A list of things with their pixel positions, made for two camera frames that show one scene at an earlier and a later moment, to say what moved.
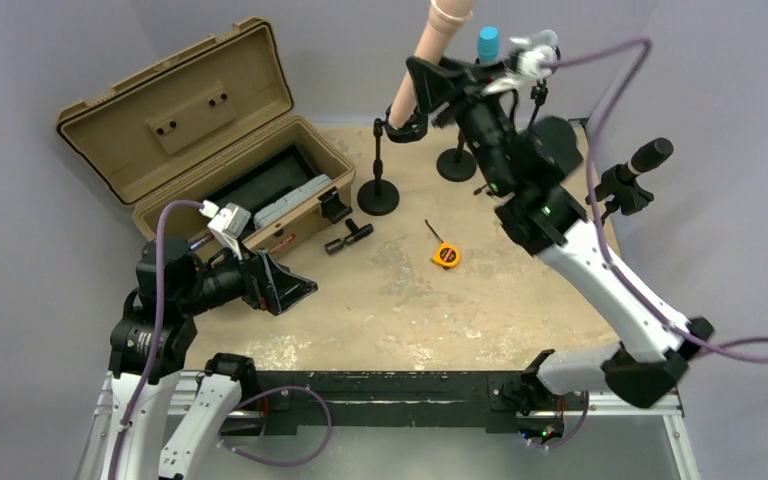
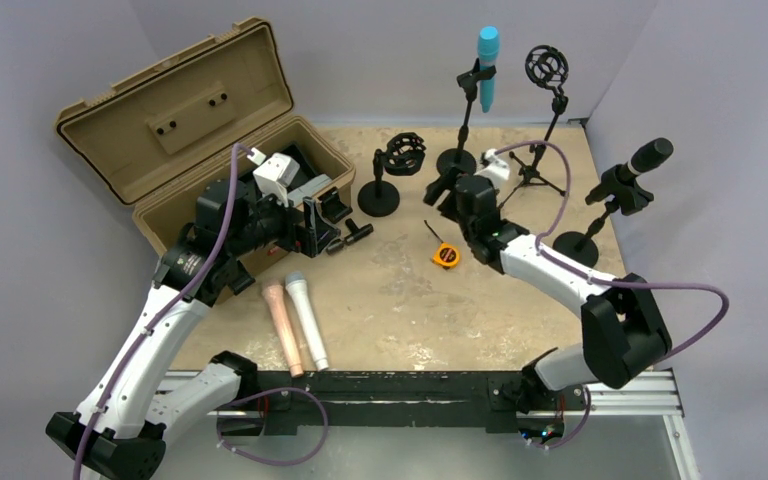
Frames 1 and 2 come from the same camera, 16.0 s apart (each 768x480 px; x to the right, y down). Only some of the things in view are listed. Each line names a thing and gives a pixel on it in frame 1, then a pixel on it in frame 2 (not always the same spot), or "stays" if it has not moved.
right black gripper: [435, 83] to [436, 190]
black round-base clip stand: [456, 164] stays
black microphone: [649, 155] stays
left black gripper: [269, 283] to [313, 235]
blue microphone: [488, 44] stays
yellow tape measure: [447, 255] stays
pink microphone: [446, 16] to [274, 292]
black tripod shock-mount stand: [540, 95] to [548, 66]
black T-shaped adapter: [338, 244] stays
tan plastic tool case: [216, 127] stays
